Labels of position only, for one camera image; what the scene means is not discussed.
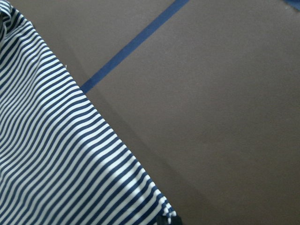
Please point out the navy white striped polo shirt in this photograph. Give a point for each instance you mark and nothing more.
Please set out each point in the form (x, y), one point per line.
(60, 161)

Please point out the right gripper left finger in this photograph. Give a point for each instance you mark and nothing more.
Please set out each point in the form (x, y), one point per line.
(162, 220)

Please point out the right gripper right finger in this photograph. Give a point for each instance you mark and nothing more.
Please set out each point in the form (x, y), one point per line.
(176, 220)

